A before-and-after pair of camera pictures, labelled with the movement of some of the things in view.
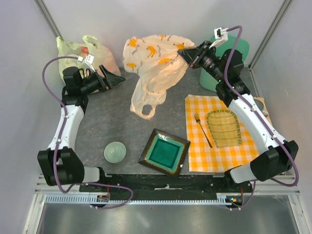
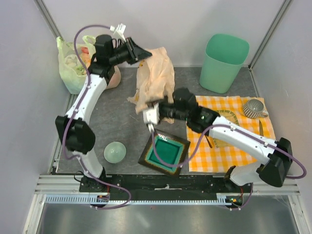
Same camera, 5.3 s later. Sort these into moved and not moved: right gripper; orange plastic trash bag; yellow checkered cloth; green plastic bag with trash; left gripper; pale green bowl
Moved: orange plastic trash bag; right gripper; left gripper
Not moved: yellow checkered cloth; green plastic bag with trash; pale green bowl
